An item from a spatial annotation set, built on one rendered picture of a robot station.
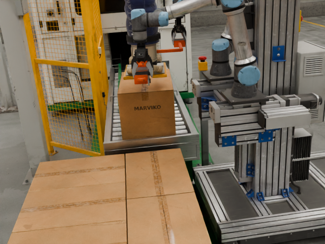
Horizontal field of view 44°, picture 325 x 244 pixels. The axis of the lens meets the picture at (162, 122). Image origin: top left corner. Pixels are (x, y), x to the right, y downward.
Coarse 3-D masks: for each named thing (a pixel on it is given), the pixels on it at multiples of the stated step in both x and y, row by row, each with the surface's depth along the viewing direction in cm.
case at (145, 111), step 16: (128, 80) 312; (160, 80) 306; (128, 96) 283; (144, 96) 284; (160, 96) 284; (128, 112) 288; (144, 112) 288; (160, 112) 289; (128, 128) 292; (144, 128) 293; (160, 128) 293
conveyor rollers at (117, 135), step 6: (114, 90) 428; (114, 102) 393; (174, 102) 381; (114, 108) 377; (114, 114) 360; (180, 114) 348; (114, 120) 345; (180, 120) 339; (114, 126) 335; (120, 126) 335; (180, 126) 323; (114, 132) 320; (120, 132) 320; (180, 132) 314; (186, 132) 314; (114, 138) 310; (120, 138) 310
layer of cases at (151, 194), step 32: (64, 160) 280; (96, 160) 277; (128, 160) 274; (160, 160) 271; (32, 192) 243; (64, 192) 240; (96, 192) 238; (128, 192) 236; (160, 192) 234; (192, 192) 231; (32, 224) 212; (64, 224) 210; (96, 224) 209; (128, 224) 207; (160, 224) 205; (192, 224) 204
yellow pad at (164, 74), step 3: (165, 66) 283; (165, 69) 275; (153, 72) 270; (156, 72) 267; (162, 72) 266; (165, 72) 268; (153, 75) 263; (156, 75) 263; (159, 75) 263; (162, 75) 263; (165, 75) 263
